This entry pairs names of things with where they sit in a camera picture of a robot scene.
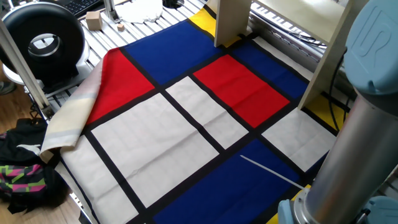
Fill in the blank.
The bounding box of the black round foot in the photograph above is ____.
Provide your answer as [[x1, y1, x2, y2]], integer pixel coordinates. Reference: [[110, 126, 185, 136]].
[[162, 0, 185, 9]]

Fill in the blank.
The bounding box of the aluminium frame post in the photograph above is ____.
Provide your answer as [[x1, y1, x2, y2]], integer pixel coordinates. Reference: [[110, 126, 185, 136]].
[[0, 18, 54, 121]]

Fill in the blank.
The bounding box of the grey shoe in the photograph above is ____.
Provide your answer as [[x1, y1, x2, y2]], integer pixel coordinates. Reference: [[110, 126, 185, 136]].
[[0, 81, 16, 96]]

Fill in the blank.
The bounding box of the white zip tie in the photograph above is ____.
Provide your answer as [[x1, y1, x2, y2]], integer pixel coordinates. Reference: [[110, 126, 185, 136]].
[[239, 154, 305, 190]]

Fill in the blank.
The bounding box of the black backpack pink green pattern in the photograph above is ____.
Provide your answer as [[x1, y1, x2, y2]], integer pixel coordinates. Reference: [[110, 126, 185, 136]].
[[0, 117, 71, 215]]

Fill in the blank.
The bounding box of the black round ring device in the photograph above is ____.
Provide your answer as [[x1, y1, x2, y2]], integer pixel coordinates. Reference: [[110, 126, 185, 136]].
[[0, 1, 94, 94]]

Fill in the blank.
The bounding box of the cream wooden shelf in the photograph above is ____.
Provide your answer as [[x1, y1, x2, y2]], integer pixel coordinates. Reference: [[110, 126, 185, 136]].
[[206, 0, 358, 110]]

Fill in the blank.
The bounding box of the black cable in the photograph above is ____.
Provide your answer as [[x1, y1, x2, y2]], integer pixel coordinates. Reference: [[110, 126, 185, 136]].
[[327, 46, 351, 131]]

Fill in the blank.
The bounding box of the white crumpled cloth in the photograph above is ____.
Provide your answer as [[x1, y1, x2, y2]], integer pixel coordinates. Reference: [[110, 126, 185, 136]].
[[114, 0, 164, 24]]

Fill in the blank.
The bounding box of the colour block tablecloth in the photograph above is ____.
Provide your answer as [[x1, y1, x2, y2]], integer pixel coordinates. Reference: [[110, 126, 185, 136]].
[[39, 6, 352, 224]]

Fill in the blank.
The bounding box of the grey aluminium rail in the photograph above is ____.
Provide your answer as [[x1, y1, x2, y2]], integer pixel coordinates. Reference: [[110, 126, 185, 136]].
[[248, 1, 327, 72]]

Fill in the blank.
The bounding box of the black keyboard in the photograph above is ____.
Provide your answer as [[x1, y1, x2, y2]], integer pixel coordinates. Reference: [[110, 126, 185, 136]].
[[54, 0, 105, 18]]

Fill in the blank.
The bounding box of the large wooden block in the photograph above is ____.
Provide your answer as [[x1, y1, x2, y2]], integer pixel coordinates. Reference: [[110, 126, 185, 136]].
[[85, 11, 103, 31]]

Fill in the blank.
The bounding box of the aluminium post with bracket foot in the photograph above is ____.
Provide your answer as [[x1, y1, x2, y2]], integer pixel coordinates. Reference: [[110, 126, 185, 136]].
[[103, 0, 122, 24]]

